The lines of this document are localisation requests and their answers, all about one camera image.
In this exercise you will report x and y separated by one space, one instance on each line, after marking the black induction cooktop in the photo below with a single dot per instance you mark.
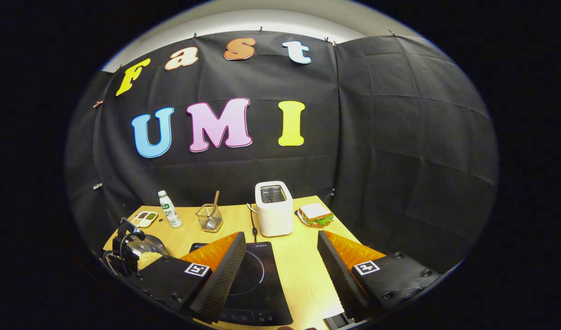
262 284

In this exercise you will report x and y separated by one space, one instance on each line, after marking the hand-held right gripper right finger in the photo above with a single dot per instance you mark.
337 275

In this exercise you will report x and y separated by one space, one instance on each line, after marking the clear utensil holder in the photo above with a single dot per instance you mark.
209 220

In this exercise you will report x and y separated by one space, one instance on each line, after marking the white toaster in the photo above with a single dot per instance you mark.
275 215

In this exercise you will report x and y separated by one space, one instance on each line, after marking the black backdrop cloth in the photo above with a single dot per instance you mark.
399 137

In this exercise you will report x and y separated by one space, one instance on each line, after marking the white sandwich plate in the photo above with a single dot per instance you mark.
303 219

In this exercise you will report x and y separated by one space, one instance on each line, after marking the white drink bottle green label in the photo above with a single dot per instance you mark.
171 213

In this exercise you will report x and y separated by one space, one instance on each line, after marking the pile of yellow soybeans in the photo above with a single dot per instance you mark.
149 260

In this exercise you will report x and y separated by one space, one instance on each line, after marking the sandwich with lettuce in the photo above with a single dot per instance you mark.
314 212

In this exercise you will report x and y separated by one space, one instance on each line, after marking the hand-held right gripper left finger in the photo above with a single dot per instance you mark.
225 270

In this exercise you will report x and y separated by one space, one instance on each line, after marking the white divided dish of beans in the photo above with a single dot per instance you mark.
144 219

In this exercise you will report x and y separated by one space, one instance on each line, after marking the reddish cloth clip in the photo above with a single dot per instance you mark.
98 104

